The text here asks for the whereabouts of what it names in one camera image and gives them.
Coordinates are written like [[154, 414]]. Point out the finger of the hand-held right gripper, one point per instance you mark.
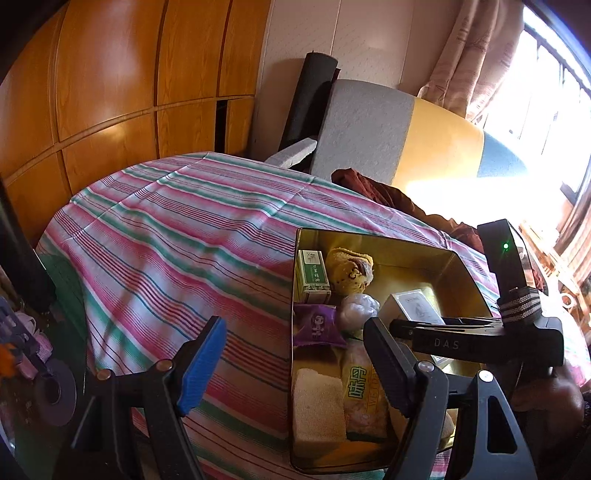
[[466, 319], [434, 341]]

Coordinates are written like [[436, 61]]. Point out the black round disc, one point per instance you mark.
[[67, 392]]

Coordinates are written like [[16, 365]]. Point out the pink fabric item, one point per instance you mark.
[[34, 344]]

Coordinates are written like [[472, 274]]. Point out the brown blanket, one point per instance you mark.
[[383, 189]]

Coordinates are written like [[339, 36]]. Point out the wooden wardrobe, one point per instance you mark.
[[115, 69]]

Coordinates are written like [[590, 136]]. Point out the beige curtain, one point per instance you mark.
[[577, 230], [471, 55]]

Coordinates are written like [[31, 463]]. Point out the black rolled mat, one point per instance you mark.
[[309, 92]]

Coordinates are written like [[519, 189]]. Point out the white knitted sponge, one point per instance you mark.
[[318, 410]]

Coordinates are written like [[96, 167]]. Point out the purple snack packet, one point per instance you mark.
[[318, 325]]

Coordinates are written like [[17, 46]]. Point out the striped bed sheet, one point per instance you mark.
[[161, 254]]

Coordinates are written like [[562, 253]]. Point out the grey chair armrest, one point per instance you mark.
[[291, 154]]

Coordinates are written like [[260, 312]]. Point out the yellow patterned cloth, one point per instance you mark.
[[346, 274]]

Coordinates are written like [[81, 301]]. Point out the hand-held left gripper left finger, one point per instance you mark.
[[203, 364]]

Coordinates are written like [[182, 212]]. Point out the gold tin box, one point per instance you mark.
[[415, 263]]

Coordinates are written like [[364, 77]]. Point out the person's right hand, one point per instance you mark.
[[545, 397]]

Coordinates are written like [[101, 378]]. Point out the yellow snack packet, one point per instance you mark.
[[364, 401]]

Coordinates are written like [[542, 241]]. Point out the grey yellow blue mattress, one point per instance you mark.
[[369, 129]]

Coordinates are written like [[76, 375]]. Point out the green paper box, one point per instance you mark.
[[314, 277]]

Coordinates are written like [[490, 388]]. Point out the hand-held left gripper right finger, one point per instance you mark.
[[383, 364]]

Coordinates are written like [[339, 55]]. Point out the white cardboard box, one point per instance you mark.
[[411, 304]]

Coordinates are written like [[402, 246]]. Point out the barred window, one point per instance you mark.
[[545, 92]]

